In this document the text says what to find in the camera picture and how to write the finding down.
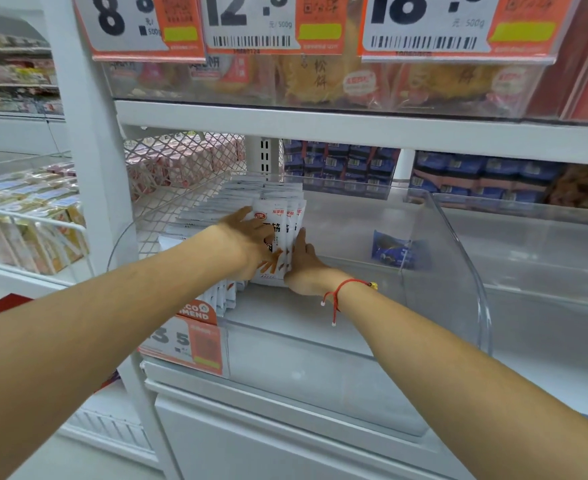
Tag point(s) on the person's left hand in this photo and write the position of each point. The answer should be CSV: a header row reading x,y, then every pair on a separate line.
x,y
241,242

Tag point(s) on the person's right hand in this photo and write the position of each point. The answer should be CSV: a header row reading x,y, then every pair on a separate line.
x,y
309,274

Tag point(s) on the person's right fingers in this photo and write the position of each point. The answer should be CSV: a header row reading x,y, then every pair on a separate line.
x,y
300,244

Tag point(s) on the person's left fingers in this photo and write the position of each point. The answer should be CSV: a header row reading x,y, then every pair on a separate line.
x,y
259,229

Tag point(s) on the white snack packet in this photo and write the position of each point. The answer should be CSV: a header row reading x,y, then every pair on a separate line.
x,y
284,219

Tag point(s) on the person's right forearm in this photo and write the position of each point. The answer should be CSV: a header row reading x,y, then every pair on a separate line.
x,y
449,384

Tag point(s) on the person's left forearm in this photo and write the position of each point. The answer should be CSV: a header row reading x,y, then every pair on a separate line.
x,y
99,334

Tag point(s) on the row of white snack packets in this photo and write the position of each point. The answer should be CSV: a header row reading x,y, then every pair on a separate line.
x,y
209,217

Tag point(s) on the stack of dark blue packets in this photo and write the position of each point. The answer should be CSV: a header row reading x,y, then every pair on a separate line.
x,y
339,162

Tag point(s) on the blue snack packet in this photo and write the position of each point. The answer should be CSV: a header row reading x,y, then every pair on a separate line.
x,y
393,248

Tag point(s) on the pile of pink packets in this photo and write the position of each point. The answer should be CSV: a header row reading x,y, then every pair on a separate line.
x,y
174,162

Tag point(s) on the white metal shelf unit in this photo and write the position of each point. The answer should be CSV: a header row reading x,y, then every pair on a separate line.
x,y
324,129

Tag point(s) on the clear plastic shelf bin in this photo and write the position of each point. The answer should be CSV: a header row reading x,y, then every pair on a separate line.
x,y
424,234

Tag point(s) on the orange white price tag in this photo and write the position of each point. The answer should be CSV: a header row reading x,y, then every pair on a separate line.
x,y
454,24
269,22
189,344
134,24

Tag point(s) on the clear plastic shelf guard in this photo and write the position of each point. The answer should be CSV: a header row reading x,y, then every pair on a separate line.
x,y
319,97

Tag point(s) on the pile of yellow pastry packets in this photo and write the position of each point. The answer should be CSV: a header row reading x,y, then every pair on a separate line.
x,y
324,79

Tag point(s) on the stack of blue pink packets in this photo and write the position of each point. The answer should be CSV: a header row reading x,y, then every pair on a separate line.
x,y
479,177

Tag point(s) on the row of yellow boxed snacks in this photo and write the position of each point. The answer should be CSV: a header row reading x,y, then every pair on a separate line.
x,y
24,214

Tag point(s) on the red floor item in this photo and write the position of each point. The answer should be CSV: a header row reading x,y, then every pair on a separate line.
x,y
11,302

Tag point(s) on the pile of brown snack packets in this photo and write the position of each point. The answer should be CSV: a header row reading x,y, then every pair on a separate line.
x,y
586,187

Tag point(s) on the background shelf with goods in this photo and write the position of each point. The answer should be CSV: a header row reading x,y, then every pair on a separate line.
x,y
14,69

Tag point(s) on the red packaging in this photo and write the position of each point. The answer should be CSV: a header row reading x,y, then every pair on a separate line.
x,y
574,69

